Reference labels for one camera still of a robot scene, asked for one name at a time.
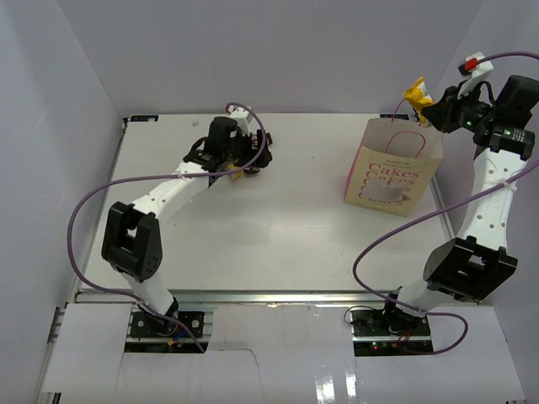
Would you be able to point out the beige paper cakes bag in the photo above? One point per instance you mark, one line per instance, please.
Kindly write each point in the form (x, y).
(393, 165)

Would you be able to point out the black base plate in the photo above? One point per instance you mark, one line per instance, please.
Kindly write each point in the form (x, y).
(143, 325)
(368, 322)

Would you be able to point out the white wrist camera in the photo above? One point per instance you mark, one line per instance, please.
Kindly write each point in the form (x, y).
(241, 115)
(473, 70)

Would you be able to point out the yellow candy pack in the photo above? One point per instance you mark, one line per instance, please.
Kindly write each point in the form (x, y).
(419, 98)

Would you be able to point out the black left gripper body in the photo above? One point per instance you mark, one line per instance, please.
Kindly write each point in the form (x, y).
(247, 153)

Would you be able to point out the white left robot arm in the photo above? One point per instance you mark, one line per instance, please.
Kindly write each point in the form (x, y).
(132, 243)

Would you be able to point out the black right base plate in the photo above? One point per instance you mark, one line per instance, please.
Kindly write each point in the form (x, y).
(368, 322)

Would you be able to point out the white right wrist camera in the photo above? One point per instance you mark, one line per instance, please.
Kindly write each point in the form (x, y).
(473, 70)

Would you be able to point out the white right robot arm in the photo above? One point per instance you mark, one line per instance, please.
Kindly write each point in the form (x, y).
(475, 262)

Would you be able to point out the yellow candy bar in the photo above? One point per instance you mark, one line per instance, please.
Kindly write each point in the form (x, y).
(234, 172)

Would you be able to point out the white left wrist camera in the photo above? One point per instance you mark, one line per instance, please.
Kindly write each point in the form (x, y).
(241, 115)

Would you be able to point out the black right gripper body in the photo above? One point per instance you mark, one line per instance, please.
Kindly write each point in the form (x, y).
(466, 112)

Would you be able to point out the brown candy wrapper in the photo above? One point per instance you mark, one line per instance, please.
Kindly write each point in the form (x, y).
(251, 171)

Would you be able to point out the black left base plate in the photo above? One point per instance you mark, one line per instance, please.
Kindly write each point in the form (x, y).
(143, 325)

